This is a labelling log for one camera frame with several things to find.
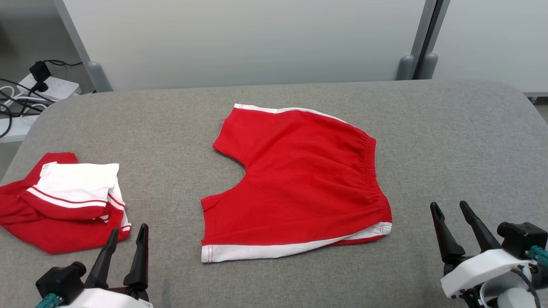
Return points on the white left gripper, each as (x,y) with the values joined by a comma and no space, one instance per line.
(107,299)

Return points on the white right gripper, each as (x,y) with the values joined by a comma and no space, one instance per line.
(479,267)

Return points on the red jersey white striped sleeves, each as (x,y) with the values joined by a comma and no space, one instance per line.
(60,231)

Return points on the red shorts white trim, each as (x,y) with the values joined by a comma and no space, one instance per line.
(299,184)

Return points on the grey fabric sofa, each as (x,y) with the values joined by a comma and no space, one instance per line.
(299,282)

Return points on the black plug adapter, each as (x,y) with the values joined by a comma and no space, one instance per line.
(40,70)

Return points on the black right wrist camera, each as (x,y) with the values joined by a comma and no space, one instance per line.
(524,237)

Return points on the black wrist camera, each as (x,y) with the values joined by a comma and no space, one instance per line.
(60,280)
(524,237)

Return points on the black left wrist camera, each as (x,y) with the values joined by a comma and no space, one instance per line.
(60,280)

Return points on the teal right camera connector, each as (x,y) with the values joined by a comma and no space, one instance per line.
(540,255)

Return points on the teal camera connector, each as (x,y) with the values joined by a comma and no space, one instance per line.
(46,300)
(540,255)

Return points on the teal left camera connector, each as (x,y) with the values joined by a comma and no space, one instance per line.
(46,300)

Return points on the grey partition post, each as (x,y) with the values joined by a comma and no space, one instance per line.
(99,77)
(405,68)

